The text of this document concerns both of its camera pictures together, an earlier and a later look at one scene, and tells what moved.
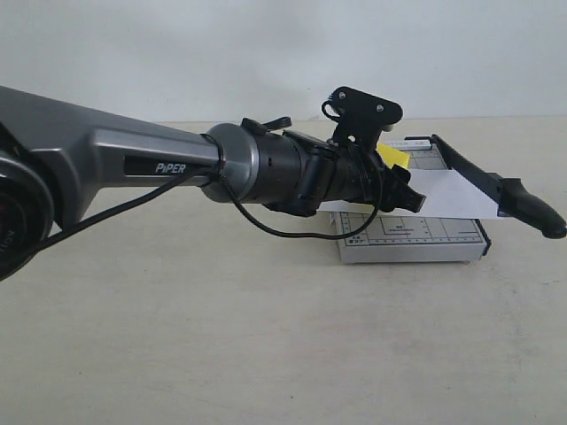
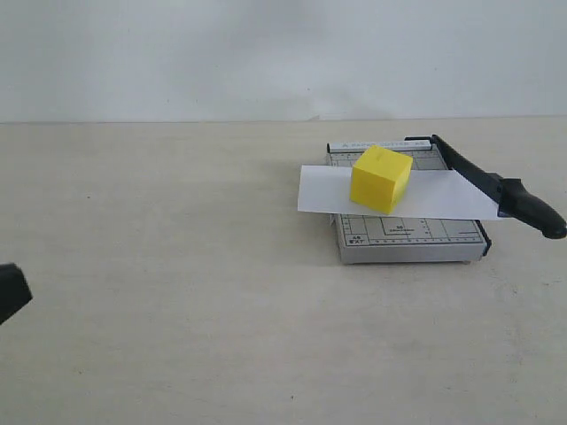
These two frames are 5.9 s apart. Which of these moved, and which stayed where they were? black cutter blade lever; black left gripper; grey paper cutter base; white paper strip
Moved: black left gripper
Stayed: black cutter blade lever; white paper strip; grey paper cutter base
